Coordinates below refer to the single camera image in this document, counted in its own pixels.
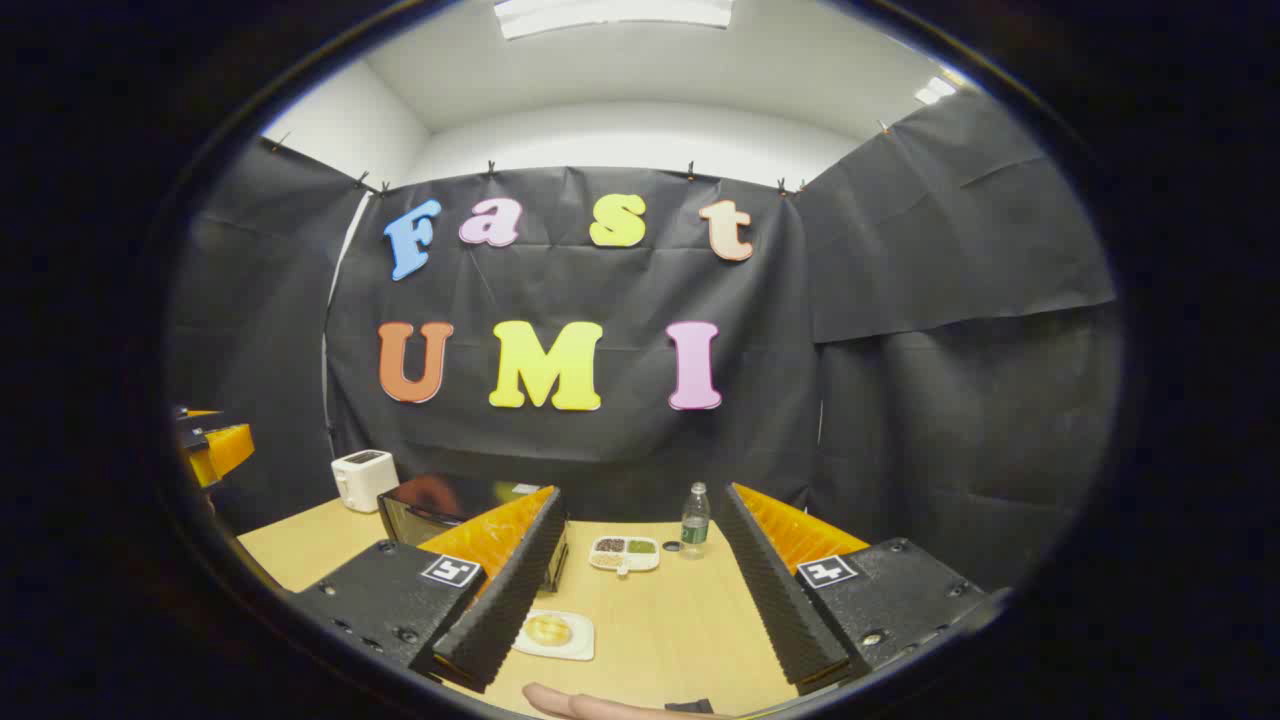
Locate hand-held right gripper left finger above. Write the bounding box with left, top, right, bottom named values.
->
left=290, top=487, right=568, bottom=694

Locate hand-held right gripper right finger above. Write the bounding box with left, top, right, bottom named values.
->
left=713, top=483, right=989, bottom=697

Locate black electric oven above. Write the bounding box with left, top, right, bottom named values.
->
left=377, top=473, right=569, bottom=593

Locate white square plate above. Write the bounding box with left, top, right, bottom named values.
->
left=512, top=609, right=596, bottom=662

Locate clear water bottle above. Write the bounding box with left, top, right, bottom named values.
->
left=680, top=482, right=712, bottom=559

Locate white divided snack dish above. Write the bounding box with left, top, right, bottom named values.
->
left=588, top=535, right=662, bottom=578

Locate white toaster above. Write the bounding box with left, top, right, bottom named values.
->
left=331, top=450, right=400, bottom=514

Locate black backdrop cloth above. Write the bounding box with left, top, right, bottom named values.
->
left=165, top=85, right=1121, bottom=591

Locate long ceiling light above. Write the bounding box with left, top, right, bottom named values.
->
left=495, top=0, right=736, bottom=40

